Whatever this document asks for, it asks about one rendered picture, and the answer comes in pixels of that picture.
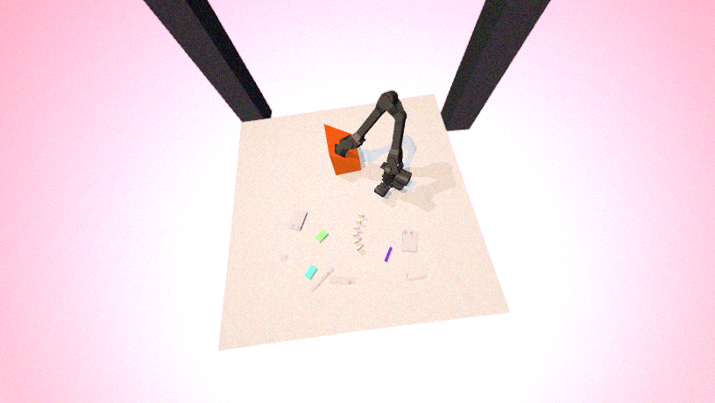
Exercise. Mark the light green flat block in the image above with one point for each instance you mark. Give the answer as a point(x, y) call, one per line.
point(321, 236)

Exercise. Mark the teal rectangular block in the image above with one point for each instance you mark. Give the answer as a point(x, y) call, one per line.
point(310, 272)

